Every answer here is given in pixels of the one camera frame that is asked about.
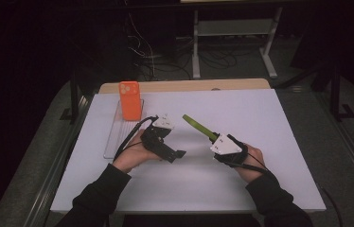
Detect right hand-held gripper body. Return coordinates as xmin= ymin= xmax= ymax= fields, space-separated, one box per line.
xmin=209 ymin=133 xmax=249 ymax=167

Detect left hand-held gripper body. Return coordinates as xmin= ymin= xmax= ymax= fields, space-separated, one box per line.
xmin=139 ymin=113 xmax=180 ymax=165

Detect green cartoon phone case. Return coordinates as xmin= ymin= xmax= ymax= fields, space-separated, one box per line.
xmin=182 ymin=113 xmax=220 ymax=142

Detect clear plastic rack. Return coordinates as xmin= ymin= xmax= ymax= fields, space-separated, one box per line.
xmin=103 ymin=98 xmax=145 ymax=160

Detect orange phone case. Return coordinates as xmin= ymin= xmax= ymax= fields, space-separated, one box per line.
xmin=118 ymin=80 xmax=143 ymax=122

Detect person's left hand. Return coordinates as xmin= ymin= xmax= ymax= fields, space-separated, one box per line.
xmin=112 ymin=129 xmax=163 ymax=174

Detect person's right hand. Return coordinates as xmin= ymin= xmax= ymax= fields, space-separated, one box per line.
xmin=234 ymin=144 xmax=266 ymax=184

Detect black metal stand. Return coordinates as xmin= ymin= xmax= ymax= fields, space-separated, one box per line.
xmin=60 ymin=71 xmax=84 ymax=125
xmin=329 ymin=62 xmax=354 ymax=123

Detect right hand-held gripper black cable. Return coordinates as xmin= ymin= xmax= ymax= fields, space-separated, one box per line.
xmin=246 ymin=152 xmax=275 ymax=178

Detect tangle of floor cables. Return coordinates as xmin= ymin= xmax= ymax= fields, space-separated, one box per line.
xmin=124 ymin=12 xmax=252 ymax=81

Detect white metal table frame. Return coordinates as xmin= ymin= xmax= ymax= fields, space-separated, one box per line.
xmin=191 ymin=7 xmax=284 ymax=79

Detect black floor cable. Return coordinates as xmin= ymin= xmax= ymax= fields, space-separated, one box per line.
xmin=318 ymin=185 xmax=344 ymax=227

